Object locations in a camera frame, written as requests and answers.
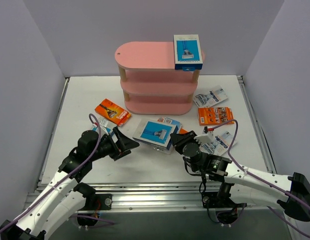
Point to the white Gillette pack upper right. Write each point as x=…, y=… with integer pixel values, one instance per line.
x=210, y=97

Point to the blue Harry's box front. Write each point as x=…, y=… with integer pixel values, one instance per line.
x=155, y=133

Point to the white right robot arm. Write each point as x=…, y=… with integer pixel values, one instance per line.
x=240, y=184

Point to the orange razor cartridge box right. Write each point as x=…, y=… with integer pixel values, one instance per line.
x=214, y=115

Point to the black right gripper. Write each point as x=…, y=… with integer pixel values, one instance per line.
x=184, y=139

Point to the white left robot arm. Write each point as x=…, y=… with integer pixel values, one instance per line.
x=66, y=193

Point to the white Gillette pack lower right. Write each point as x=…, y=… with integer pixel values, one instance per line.
x=218, y=144

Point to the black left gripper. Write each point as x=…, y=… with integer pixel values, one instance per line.
x=115, y=144

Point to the aluminium front rail frame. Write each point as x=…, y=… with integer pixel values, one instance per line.
x=147, y=180

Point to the orange Gillette box centre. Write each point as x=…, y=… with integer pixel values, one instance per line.
x=183, y=131

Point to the pink three-tier shelf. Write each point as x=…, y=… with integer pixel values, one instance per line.
x=150, y=83

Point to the white gillette pack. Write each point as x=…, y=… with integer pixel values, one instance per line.
x=210, y=97
x=218, y=144

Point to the blue Harry's razor box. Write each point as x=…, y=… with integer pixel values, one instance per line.
x=187, y=52

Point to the clear blister razor pack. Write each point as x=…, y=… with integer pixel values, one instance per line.
x=171, y=121

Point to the blue Harry's box left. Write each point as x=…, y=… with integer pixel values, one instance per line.
x=105, y=124

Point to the orange Gillette Fusion box left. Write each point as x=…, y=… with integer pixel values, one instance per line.
x=113, y=112

